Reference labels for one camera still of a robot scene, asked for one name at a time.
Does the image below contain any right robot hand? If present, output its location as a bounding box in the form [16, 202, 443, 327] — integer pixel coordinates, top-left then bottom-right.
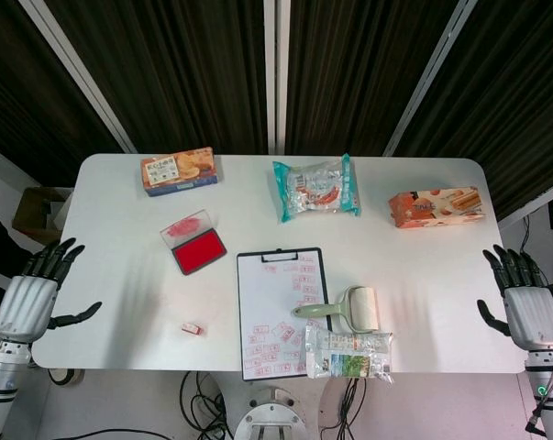
[476, 245, 553, 353]

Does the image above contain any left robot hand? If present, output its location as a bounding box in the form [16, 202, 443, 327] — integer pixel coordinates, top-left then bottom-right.
[0, 236, 103, 344]

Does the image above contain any red ink pad clear lid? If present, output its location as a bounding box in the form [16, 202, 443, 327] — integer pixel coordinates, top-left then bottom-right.
[159, 208, 227, 277]

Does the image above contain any black floor cables tangle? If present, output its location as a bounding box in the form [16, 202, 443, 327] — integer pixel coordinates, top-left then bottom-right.
[336, 378, 369, 430]
[179, 370, 234, 440]

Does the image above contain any white partition base rail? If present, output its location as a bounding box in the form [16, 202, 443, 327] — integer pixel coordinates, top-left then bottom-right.
[498, 181, 553, 226]

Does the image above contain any green handled lint roller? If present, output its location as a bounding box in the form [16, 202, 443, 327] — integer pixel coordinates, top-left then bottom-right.
[290, 284, 381, 333]

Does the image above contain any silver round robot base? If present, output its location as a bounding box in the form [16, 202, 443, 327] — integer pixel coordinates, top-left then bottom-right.
[233, 387, 307, 440]

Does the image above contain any white upright frame post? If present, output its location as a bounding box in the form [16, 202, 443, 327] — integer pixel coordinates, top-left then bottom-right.
[262, 0, 287, 155]

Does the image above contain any white slanted frame post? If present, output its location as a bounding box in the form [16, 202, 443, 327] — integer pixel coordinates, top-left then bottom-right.
[17, 0, 138, 153]
[382, 0, 478, 157]

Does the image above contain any teal sausage bread bag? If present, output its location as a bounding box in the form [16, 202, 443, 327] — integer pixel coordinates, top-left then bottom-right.
[271, 153, 362, 225]

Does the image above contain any dark pleated curtain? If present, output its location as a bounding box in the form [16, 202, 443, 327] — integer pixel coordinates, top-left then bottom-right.
[0, 0, 124, 184]
[46, 0, 269, 155]
[393, 0, 553, 222]
[283, 0, 461, 157]

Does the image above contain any clear plastic snack bag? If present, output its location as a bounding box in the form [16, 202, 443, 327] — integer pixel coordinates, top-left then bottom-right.
[304, 320, 395, 384]

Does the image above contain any brown cardboard box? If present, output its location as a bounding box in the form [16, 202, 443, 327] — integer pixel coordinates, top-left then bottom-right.
[11, 185, 74, 247]

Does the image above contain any white paper with red stamps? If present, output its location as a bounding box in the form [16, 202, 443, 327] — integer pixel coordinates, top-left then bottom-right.
[238, 250, 328, 379]

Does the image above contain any black clipboard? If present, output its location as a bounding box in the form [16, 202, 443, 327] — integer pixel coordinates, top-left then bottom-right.
[236, 247, 335, 382]

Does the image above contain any orange egg roll box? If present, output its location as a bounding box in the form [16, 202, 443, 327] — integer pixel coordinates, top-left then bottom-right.
[387, 185, 487, 229]

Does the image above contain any right arm cable with connector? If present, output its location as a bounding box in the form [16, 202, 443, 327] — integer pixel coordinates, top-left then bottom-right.
[525, 359, 553, 435]

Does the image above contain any orange biscuit box blue side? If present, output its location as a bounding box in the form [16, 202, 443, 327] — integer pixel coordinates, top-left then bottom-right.
[139, 146, 221, 198]

